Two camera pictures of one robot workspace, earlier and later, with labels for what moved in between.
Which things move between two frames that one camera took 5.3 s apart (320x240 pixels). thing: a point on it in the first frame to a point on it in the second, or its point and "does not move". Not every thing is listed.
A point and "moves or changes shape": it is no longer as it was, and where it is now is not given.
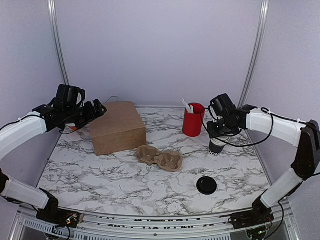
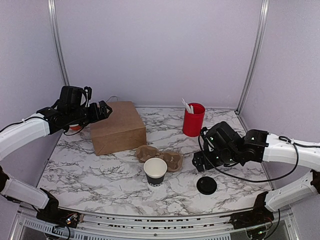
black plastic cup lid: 206,185 does not move
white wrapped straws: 190,110 does not move
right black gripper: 212,131 to 200,163
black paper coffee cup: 217,144 moves or changes shape
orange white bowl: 71,126 does not move
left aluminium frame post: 59,40 does not move
